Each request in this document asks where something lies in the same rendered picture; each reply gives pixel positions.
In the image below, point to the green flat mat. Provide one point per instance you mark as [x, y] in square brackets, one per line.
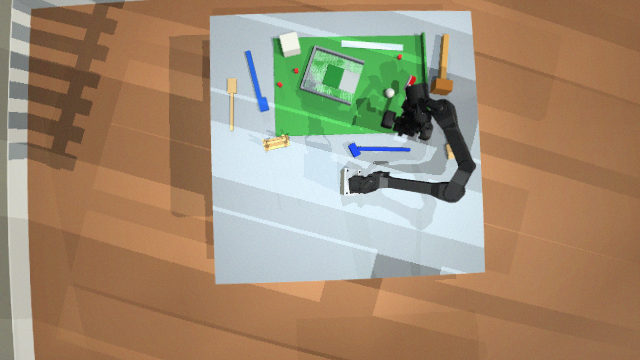
[299, 113]

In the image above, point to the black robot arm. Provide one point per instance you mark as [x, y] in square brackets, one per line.
[444, 112]

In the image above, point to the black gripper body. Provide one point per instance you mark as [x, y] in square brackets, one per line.
[402, 124]

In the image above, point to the white flat strip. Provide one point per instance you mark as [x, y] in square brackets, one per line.
[372, 45]

